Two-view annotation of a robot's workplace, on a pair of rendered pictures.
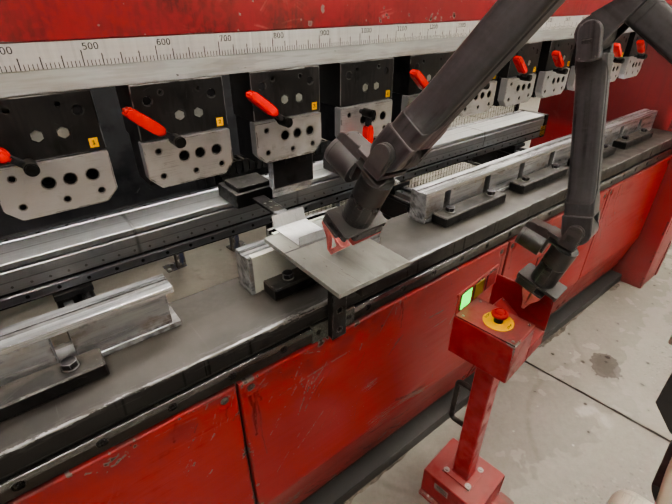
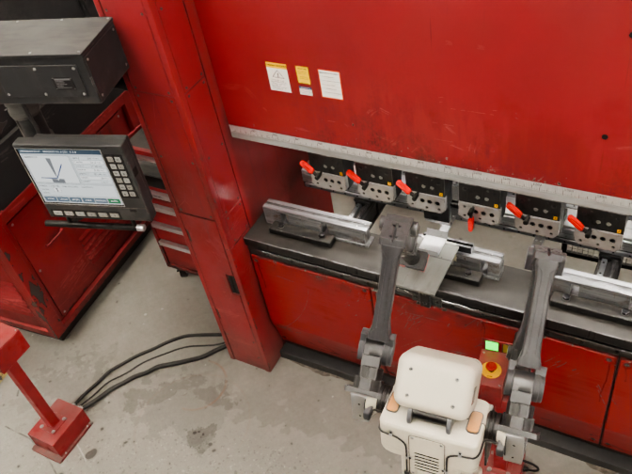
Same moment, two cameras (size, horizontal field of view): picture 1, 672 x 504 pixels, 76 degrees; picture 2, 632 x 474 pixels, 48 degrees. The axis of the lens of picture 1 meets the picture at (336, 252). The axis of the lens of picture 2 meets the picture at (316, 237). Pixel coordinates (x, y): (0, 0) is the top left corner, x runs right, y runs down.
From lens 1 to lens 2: 2.24 m
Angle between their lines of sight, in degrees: 59
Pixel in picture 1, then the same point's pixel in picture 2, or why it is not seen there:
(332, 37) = (452, 170)
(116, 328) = (342, 232)
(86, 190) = (336, 186)
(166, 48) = (370, 154)
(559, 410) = not seen: outside the picture
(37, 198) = (322, 182)
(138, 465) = (326, 286)
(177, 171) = (369, 194)
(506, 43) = not seen: hidden behind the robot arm
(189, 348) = (356, 260)
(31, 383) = (309, 233)
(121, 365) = (336, 247)
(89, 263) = not seen: hidden behind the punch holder
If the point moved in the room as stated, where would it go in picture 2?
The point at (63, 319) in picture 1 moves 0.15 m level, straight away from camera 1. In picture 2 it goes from (327, 218) to (343, 196)
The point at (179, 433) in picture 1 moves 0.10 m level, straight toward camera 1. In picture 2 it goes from (343, 288) to (329, 303)
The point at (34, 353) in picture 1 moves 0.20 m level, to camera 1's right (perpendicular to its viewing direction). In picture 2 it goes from (315, 224) to (335, 252)
